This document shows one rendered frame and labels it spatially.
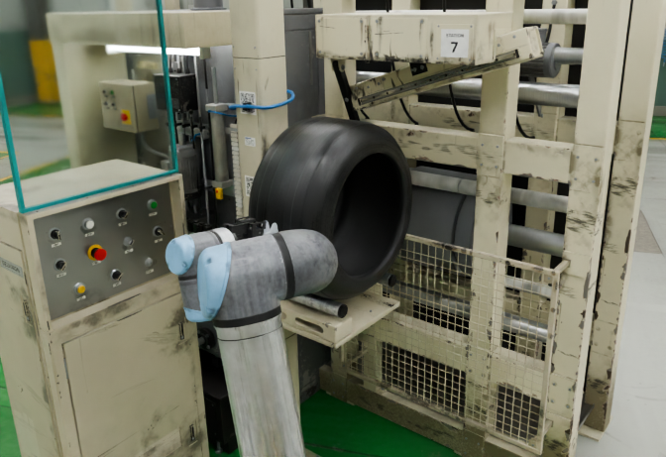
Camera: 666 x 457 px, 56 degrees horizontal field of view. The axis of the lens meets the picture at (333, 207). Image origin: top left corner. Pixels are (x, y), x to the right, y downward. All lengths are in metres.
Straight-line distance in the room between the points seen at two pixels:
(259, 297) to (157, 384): 1.42
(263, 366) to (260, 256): 0.18
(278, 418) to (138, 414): 1.38
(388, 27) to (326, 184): 0.57
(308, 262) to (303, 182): 0.76
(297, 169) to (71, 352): 0.92
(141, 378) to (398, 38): 1.44
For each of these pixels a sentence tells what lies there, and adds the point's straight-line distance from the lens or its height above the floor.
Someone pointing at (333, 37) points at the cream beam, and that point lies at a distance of 2.19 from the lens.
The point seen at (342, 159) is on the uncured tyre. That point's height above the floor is 1.39.
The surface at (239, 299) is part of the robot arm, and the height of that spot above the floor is 1.38.
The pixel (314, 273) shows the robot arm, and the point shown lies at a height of 1.39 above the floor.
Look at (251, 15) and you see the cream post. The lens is 2.07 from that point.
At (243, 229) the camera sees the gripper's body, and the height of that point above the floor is 1.25.
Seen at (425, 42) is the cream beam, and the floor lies 1.70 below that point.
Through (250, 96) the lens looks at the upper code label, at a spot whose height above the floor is 1.53.
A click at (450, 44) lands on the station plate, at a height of 1.70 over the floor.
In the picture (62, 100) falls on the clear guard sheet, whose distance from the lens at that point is 2.00.
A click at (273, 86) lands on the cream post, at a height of 1.56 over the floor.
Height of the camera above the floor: 1.82
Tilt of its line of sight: 18 degrees down
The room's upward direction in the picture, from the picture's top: 1 degrees counter-clockwise
